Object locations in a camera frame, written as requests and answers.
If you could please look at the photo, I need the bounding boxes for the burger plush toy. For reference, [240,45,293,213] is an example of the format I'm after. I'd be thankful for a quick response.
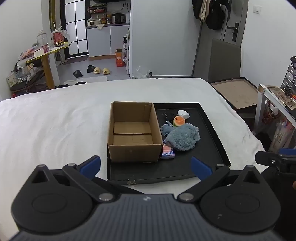
[173,116,186,127]

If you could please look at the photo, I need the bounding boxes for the wall spice shelf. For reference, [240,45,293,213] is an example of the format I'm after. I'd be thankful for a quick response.
[90,3,107,14]

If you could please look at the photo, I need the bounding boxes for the black door lock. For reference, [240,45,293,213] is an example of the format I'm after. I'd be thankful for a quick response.
[227,22,240,42]

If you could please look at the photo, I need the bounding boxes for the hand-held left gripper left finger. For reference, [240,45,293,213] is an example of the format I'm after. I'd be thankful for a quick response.
[31,155,115,202]

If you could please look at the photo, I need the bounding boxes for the white floor mat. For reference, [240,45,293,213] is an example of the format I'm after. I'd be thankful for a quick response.
[62,76,108,85]

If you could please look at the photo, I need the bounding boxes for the black tray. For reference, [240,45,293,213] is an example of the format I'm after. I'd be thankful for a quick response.
[107,102,232,181]

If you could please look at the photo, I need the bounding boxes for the clear plastic bag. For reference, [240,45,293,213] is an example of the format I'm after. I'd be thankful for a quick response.
[59,25,70,40]

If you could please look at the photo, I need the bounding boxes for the pink and blue tissue packet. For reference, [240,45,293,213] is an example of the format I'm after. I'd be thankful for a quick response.
[160,144,175,160]

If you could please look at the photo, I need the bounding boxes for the white kitchen cabinet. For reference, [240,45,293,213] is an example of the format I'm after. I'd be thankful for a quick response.
[86,23,130,57]

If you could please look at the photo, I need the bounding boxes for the blue fluffy cloth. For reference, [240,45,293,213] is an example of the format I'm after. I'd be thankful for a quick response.
[160,123,201,152]

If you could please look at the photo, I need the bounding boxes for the black pouch with cord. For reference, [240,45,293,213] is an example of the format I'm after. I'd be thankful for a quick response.
[162,112,176,124]

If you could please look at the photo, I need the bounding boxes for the red carton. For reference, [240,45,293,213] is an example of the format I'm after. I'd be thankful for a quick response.
[51,31,65,47]

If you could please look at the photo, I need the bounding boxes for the grey drawer unit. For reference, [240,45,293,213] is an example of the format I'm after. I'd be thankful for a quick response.
[280,65,296,90]

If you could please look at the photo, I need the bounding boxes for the grey padded board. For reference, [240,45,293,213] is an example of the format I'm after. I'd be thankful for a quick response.
[192,38,241,81]

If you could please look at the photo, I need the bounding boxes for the hanging black bag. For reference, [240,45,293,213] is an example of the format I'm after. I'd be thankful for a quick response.
[206,0,231,30]

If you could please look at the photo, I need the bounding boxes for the crumpled clear plastic wrap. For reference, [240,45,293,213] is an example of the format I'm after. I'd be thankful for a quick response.
[133,65,153,78]

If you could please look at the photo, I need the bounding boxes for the glass jar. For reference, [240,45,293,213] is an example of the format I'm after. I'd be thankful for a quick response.
[37,30,48,47]

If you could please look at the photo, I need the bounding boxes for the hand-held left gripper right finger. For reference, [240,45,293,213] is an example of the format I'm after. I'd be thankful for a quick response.
[177,156,267,202]

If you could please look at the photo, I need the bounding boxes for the grey door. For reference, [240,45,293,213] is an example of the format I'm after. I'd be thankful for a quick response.
[221,0,249,47]

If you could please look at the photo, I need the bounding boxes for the grey pole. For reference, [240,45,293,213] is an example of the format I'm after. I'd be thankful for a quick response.
[192,21,203,77]

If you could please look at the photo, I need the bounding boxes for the brown cardboard box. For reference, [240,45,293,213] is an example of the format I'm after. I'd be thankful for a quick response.
[107,101,164,163]

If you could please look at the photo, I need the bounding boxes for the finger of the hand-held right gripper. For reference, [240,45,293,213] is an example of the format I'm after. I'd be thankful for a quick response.
[255,148,296,171]

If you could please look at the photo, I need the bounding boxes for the paper bag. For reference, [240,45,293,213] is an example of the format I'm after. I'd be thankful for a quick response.
[268,116,296,153]

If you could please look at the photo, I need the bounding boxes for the yellow round table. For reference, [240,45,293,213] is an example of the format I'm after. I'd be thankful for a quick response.
[26,42,72,90]

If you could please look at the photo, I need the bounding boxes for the pile of clutter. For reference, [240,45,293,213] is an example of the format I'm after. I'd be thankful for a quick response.
[6,59,47,91]

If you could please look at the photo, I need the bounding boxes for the white narrow rack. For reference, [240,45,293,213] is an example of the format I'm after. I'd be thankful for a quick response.
[122,34,130,75]

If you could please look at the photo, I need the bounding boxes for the orange box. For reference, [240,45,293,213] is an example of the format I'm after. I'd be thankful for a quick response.
[115,49,126,67]

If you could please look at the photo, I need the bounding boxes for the white desk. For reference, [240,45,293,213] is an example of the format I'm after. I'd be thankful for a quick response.
[255,84,296,139]

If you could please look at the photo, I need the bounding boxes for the hanging clothes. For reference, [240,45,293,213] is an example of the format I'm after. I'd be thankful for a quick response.
[192,0,210,22]

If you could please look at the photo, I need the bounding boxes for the black grid glass door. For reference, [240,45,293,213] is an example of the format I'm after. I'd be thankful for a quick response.
[65,0,89,56]

